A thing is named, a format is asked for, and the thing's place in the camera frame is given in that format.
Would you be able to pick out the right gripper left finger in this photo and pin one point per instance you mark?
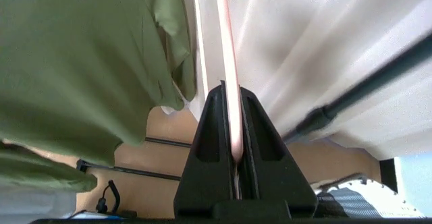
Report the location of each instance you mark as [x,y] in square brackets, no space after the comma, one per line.
[202,180]

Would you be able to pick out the green shirt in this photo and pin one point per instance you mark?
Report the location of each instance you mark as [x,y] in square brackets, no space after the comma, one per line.
[84,65]

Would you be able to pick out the beige curtain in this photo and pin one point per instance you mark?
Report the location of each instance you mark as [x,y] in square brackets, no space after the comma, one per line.
[303,31]

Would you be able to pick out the pink clothes hanger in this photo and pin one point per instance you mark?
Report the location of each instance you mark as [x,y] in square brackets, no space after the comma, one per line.
[231,65]

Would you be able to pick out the black clothes rack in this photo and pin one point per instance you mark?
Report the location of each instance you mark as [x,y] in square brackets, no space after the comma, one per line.
[371,82]

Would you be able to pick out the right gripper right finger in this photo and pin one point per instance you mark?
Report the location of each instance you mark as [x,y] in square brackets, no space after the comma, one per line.
[276,180]

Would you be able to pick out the white laundry basket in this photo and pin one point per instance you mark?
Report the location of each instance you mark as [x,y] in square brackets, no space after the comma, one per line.
[354,197]

